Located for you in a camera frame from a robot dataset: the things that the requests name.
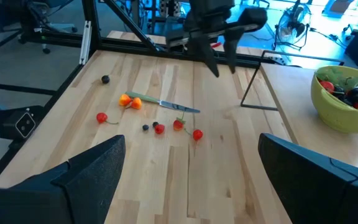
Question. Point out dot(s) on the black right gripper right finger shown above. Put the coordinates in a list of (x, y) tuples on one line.
[(297, 180)]

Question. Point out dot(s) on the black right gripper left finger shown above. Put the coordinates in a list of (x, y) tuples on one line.
[(98, 174)]

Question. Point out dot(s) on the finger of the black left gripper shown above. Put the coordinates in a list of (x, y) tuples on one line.
[(207, 51), (233, 46)]

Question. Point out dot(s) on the red toy raspberry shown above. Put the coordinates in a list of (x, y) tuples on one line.
[(159, 128)]

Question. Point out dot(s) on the yellow orange toy peach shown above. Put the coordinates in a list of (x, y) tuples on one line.
[(124, 100)]

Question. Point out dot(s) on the dark round toy fruit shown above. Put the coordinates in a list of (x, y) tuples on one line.
[(105, 79)]

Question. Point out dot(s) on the toy blackberry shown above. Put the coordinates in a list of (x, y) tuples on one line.
[(339, 91)]

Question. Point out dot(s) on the toy strawberry green leaves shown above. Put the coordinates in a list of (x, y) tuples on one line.
[(340, 79)]

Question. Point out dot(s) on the small red tag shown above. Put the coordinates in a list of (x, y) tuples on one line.
[(216, 45)]

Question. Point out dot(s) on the wooden riser shelf black legs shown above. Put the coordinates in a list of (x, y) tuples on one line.
[(306, 118)]

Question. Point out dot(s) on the black floor fan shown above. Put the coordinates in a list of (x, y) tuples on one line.
[(292, 25)]

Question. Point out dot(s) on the small dark toy blueberry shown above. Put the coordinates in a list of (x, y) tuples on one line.
[(145, 127), (155, 124)]

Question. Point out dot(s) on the green colander bowl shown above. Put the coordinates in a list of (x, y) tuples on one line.
[(331, 115)]

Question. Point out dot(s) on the black metal floor bar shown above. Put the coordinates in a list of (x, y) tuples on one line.
[(20, 88)]

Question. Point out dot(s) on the black office chair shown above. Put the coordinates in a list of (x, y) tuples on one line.
[(45, 18)]

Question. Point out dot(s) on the black camera white-rimmed lens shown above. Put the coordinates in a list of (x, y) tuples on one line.
[(23, 124)]

